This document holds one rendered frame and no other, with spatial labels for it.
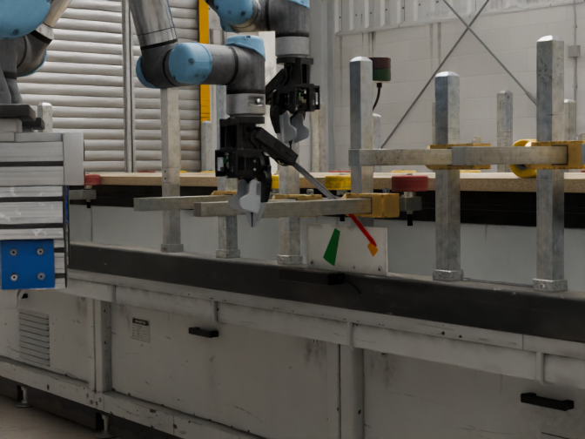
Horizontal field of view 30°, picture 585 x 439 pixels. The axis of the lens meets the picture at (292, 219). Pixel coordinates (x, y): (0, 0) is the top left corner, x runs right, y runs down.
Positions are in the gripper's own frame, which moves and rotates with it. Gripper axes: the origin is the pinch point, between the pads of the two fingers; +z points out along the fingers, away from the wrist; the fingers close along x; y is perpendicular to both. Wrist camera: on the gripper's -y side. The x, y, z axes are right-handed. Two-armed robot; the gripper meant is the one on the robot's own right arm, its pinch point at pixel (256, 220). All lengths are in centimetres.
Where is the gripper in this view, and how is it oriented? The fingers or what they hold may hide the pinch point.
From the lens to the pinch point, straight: 212.9
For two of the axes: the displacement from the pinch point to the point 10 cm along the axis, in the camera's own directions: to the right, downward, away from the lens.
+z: 0.1, 10.0, 0.5
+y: -7.8, 0.4, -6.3
